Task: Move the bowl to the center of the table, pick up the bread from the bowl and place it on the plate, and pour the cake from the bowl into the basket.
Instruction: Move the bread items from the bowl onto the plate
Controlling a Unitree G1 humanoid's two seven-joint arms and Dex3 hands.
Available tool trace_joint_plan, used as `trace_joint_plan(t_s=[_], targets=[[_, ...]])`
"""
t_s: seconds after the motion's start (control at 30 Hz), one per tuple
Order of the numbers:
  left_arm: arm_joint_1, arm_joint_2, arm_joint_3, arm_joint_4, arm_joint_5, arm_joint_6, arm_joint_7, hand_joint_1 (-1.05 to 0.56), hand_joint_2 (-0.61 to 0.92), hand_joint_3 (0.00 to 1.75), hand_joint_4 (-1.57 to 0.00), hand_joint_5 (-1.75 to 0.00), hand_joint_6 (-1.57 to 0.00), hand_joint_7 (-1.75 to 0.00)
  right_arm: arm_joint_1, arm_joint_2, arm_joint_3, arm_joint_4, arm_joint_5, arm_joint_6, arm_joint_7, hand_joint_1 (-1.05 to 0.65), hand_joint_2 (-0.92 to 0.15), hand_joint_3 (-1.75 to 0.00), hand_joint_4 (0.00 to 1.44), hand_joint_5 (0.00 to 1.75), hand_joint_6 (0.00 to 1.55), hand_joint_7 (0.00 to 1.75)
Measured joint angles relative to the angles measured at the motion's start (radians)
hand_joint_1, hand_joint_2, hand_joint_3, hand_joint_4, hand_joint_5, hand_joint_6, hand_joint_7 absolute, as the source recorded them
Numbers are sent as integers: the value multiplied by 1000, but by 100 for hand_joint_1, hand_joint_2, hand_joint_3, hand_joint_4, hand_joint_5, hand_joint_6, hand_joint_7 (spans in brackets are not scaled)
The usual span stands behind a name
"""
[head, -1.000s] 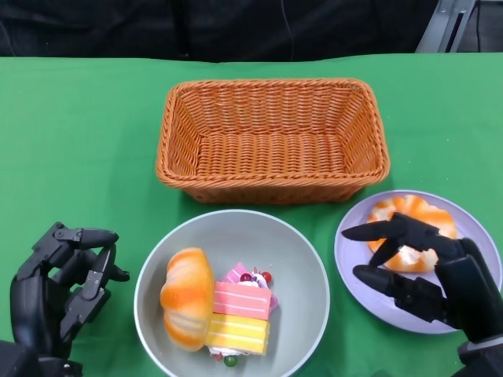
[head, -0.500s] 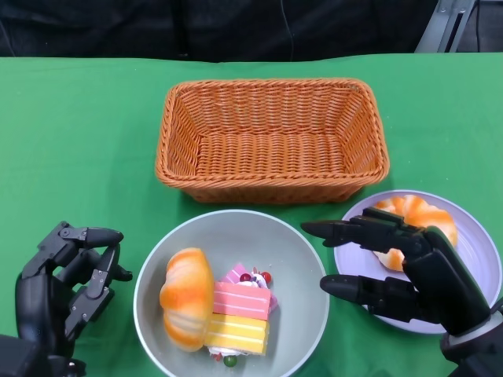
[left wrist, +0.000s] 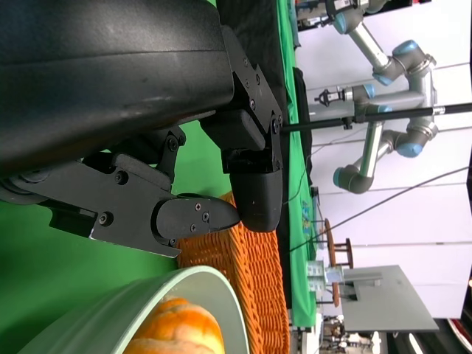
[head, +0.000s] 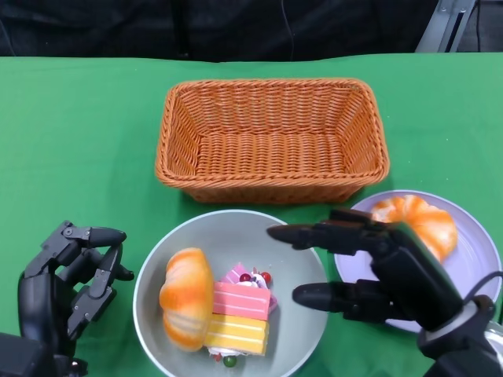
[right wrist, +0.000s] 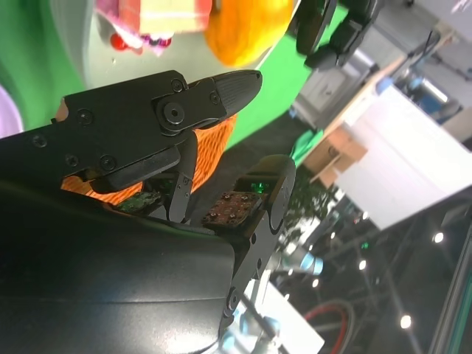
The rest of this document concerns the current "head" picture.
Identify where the grey bowl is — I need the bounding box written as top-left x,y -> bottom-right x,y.
132,209 -> 329,377

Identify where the lilac plate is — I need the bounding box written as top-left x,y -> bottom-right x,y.
333,189 -> 503,334

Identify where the orange striped bread bun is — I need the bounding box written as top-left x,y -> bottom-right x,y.
159,247 -> 215,353

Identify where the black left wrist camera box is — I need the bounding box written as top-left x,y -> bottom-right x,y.
0,332 -> 52,377

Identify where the orange wicker basket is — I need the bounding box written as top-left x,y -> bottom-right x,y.
156,78 -> 391,204

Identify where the pink layered cake slice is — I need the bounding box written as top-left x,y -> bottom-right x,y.
211,262 -> 279,321

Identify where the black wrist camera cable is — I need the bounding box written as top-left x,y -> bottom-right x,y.
461,270 -> 503,306

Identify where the grey metal frame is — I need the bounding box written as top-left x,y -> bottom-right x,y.
414,0 -> 479,55

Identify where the orange striped ring bread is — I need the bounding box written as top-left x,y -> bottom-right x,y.
370,194 -> 459,263

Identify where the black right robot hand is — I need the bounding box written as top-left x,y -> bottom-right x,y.
266,207 -> 464,333

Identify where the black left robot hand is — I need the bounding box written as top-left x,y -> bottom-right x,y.
17,220 -> 134,357

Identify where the thin black hanging cable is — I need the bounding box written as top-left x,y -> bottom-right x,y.
281,0 -> 296,62

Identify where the green tablecloth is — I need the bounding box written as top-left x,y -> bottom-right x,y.
0,53 -> 503,377

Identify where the yellow layered cake slice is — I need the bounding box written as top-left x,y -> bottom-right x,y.
204,312 -> 271,368

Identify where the black backdrop curtain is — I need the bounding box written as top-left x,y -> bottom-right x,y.
0,0 -> 439,64

